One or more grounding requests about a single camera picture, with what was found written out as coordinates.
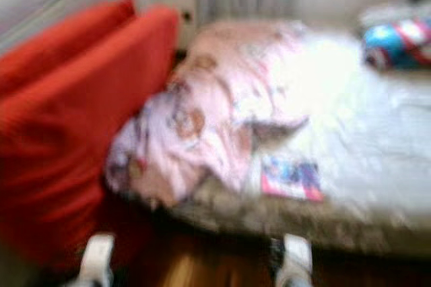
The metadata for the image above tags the colourful comic book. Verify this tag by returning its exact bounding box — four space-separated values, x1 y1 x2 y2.
261 157 324 201

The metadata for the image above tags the pink cartoon print blanket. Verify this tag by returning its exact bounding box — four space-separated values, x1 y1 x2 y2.
106 21 310 208

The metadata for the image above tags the bed with grey floral sheet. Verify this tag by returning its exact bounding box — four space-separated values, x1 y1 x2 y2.
118 21 431 257

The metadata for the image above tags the red ribbed cushion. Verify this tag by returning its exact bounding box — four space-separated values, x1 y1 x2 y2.
0 0 135 96
0 5 180 271

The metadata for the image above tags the blue red shield pillow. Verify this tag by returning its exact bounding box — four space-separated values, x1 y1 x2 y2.
362 19 431 71

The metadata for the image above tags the plain white pillow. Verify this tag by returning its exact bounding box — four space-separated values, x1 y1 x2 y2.
358 1 431 28

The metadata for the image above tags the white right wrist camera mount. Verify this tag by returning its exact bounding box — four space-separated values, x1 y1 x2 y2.
283 234 314 287

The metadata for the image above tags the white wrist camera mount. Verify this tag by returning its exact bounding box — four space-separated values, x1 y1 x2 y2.
79 233 115 287
283 234 314 287

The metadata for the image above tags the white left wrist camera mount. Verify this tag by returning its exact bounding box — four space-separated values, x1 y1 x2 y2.
79 233 115 287

